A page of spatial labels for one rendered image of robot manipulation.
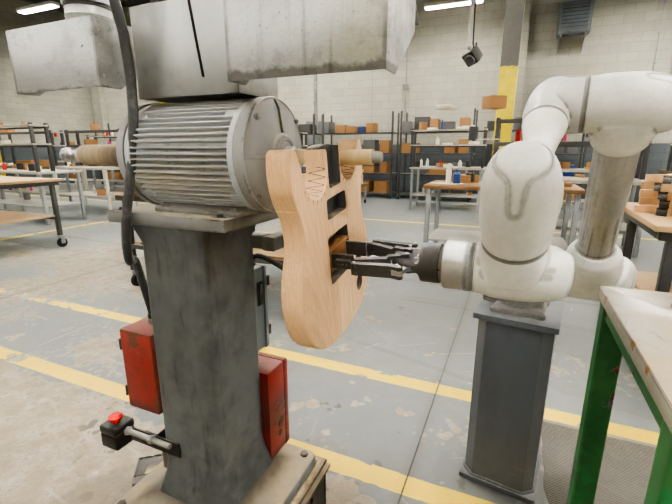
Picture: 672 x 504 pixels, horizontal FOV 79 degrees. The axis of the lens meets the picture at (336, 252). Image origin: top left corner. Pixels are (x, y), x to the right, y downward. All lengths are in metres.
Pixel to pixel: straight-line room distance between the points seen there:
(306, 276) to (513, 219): 0.34
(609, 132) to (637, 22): 11.15
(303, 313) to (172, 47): 0.64
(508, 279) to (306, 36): 0.51
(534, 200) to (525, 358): 1.04
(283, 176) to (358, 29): 0.25
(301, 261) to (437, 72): 11.57
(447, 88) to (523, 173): 11.49
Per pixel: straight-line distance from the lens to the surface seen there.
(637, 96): 1.15
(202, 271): 1.00
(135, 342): 1.24
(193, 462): 1.32
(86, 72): 1.12
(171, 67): 1.03
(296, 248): 0.71
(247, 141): 0.85
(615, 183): 1.28
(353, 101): 12.74
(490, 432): 1.77
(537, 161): 0.60
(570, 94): 1.15
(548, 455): 2.13
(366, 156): 0.83
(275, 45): 0.78
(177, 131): 0.98
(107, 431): 1.42
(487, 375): 1.65
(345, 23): 0.73
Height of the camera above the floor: 1.27
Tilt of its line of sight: 14 degrees down
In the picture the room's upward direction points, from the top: straight up
